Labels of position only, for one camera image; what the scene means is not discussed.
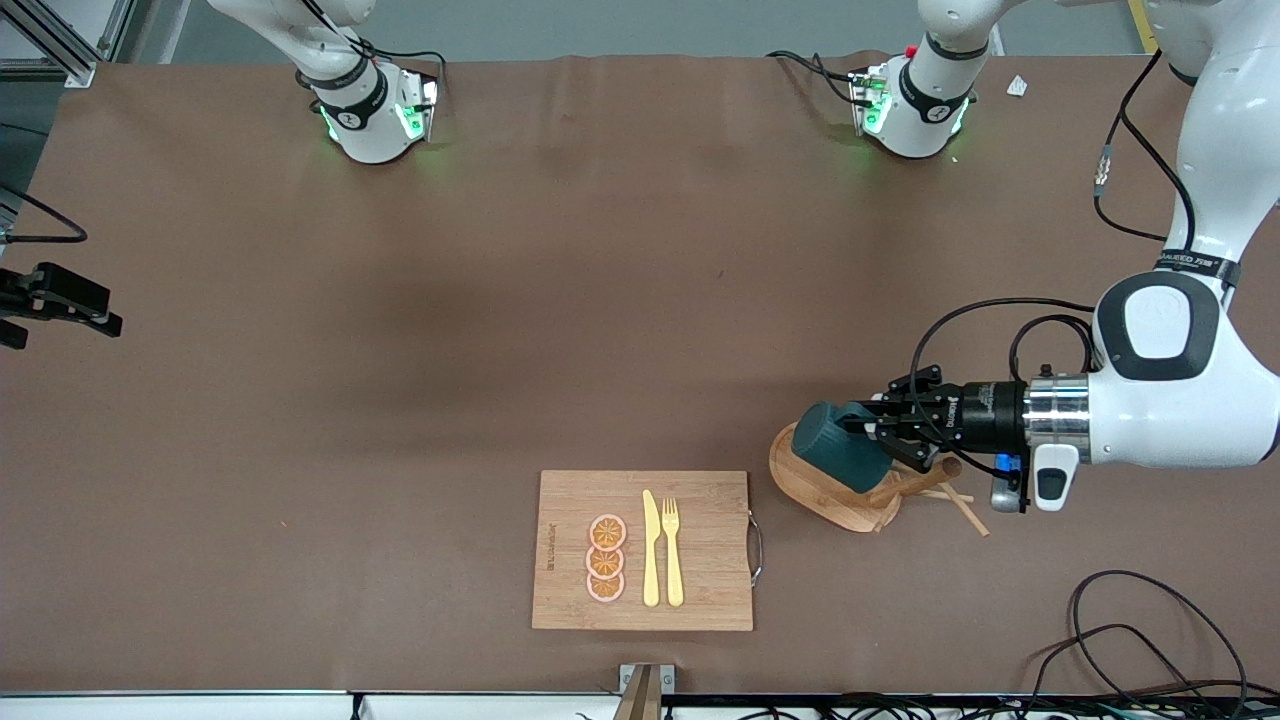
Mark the aluminium table edge rail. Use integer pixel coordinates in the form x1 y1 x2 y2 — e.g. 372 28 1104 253
0 688 1280 720

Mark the black right base cable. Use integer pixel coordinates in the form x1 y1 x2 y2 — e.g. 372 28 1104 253
300 0 448 101

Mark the teal cup with yellow interior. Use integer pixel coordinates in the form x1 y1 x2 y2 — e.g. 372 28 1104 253
792 402 893 493

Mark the black left base cable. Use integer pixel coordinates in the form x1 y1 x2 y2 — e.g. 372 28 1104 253
768 50 861 106

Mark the black base cable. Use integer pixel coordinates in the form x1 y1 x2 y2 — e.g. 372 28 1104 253
768 50 861 106
300 0 448 101

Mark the brown table mat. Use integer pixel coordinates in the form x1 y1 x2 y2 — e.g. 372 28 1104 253
0 50 1280 696

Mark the bamboo cutting board with handle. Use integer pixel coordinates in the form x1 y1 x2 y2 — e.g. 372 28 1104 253
531 470 765 632

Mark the yellow plastic knife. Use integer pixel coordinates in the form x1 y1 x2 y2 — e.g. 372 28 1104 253
642 489 662 608

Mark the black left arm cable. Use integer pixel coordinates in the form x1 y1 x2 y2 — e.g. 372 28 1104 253
910 50 1198 476

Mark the aluminium frame post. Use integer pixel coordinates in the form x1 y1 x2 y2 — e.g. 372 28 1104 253
0 0 133 89

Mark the metal table edge bracket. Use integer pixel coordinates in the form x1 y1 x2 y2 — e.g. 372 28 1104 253
612 664 676 720

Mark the yellow plastic fork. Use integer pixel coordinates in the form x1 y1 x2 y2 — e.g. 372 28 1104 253
661 497 685 608

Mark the black floor cable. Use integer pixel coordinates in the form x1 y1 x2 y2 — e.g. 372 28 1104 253
1068 570 1251 716
1030 624 1201 701

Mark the wooden cup rack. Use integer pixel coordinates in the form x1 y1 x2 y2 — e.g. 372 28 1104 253
768 420 991 538

